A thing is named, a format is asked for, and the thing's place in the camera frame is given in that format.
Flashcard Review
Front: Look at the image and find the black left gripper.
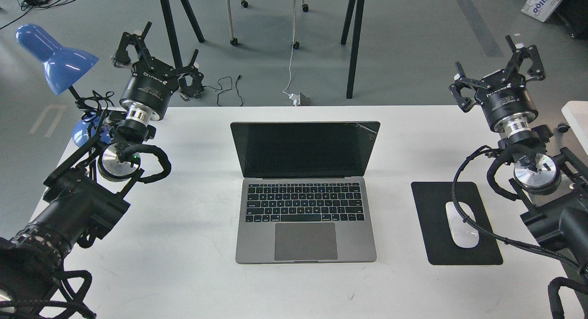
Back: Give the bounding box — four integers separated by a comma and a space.
112, 22, 204, 121

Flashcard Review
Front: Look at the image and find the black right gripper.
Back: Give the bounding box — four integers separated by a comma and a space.
449, 34, 546, 133

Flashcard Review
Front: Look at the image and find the grey laptop computer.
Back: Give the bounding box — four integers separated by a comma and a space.
231, 121, 380, 264

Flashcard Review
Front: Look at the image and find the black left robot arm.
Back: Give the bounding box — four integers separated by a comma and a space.
1, 23, 204, 319

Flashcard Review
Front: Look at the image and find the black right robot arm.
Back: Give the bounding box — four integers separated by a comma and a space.
449, 35, 588, 319

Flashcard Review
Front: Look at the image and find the white side table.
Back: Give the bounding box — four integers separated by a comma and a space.
556, 101, 588, 154

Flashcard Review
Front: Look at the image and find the blue desk lamp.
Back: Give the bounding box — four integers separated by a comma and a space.
15, 23, 113, 147

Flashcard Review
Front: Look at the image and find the white cardboard box blue print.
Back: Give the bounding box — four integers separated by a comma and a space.
521, 0, 563, 23

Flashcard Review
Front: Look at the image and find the black mouse pad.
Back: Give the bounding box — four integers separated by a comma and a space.
411, 181, 503, 265

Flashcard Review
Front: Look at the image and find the white computer mouse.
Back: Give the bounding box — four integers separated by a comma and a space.
445, 202, 480, 249

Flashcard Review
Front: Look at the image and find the white power adapter with cable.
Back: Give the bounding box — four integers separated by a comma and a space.
282, 0, 311, 107

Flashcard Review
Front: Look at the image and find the black metal frame table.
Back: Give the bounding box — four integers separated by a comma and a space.
156, 0, 367, 99

